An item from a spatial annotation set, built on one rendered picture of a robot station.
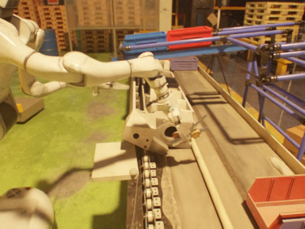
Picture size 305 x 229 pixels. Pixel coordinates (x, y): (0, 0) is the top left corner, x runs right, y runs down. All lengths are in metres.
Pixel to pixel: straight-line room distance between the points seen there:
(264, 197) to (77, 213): 1.48
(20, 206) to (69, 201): 0.50
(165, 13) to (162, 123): 6.19
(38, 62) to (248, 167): 1.08
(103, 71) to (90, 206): 1.50
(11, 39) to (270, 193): 1.12
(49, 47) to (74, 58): 7.12
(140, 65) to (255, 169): 0.80
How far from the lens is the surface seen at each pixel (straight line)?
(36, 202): 1.80
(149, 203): 1.01
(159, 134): 1.32
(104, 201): 2.17
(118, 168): 1.17
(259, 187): 1.07
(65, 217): 2.13
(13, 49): 0.91
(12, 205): 1.88
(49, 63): 0.84
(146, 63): 0.90
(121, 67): 0.86
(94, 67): 0.83
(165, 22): 7.36
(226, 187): 1.18
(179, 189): 1.13
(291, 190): 1.15
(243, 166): 1.34
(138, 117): 1.23
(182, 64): 3.02
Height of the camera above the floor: 1.51
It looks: 25 degrees down
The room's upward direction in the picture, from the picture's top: straight up
